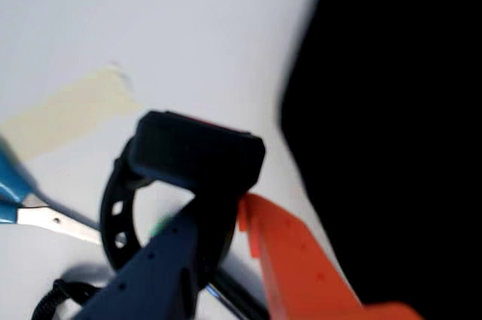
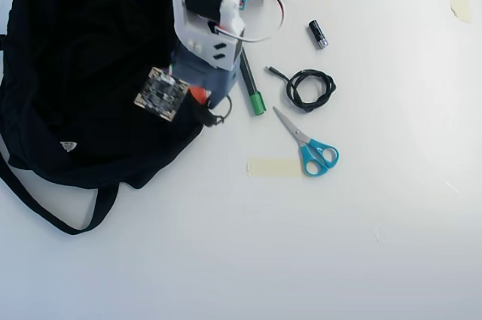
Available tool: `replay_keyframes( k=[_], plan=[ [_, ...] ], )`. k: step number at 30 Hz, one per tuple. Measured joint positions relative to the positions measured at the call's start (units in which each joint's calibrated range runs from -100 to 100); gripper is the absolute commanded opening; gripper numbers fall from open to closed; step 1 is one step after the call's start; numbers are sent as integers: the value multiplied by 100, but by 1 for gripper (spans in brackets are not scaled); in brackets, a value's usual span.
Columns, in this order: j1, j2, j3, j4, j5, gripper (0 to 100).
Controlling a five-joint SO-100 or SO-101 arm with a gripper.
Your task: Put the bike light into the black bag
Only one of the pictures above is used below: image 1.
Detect blue handled scissors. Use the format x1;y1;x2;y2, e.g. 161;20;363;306
0;134;103;246

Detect beige masking tape strip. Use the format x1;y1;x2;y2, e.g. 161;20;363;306
0;65;145;163

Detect black fabric bag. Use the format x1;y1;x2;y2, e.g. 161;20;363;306
277;0;482;320

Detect black braided USB cable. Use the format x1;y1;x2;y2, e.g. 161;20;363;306
31;277;103;320

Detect black pen with green ends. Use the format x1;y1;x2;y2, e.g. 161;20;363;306
150;214;269;320

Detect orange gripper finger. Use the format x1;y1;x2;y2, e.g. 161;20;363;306
235;192;426;320

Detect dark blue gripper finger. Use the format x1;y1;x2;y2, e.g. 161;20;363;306
72;199;201;320

